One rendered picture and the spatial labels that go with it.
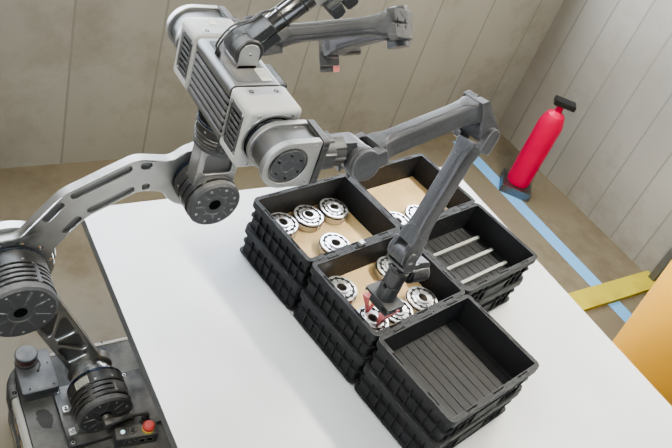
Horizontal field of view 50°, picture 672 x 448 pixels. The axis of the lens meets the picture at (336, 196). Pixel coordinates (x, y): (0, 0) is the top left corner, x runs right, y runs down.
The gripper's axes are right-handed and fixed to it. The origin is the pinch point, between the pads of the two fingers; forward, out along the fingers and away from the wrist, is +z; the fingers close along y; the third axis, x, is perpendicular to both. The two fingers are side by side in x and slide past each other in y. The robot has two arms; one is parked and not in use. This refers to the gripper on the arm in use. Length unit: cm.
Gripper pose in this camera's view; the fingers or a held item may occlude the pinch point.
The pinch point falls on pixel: (373, 316)
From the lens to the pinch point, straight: 206.7
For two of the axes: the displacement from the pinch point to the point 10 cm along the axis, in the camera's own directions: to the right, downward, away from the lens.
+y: -6.0, -6.3, 4.9
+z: -3.3, 7.5, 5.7
